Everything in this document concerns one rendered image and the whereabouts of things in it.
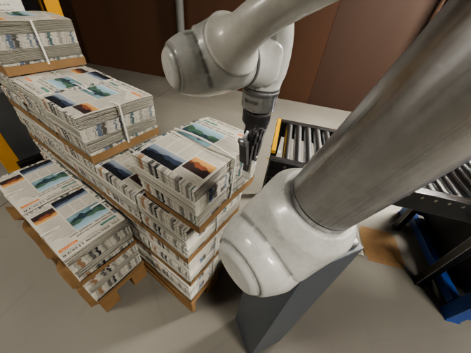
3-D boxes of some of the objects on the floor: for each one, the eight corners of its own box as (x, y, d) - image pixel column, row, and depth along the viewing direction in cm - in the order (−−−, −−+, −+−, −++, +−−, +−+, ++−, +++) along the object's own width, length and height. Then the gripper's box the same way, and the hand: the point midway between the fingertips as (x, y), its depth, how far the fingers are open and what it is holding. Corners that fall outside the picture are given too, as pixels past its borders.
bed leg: (393, 229, 196) (449, 171, 151) (391, 224, 200) (445, 167, 155) (400, 231, 195) (458, 173, 150) (398, 225, 199) (454, 168, 155)
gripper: (258, 97, 62) (247, 163, 78) (231, 111, 54) (225, 181, 69) (281, 105, 59) (265, 171, 75) (257, 121, 51) (244, 192, 67)
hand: (247, 168), depth 70 cm, fingers closed
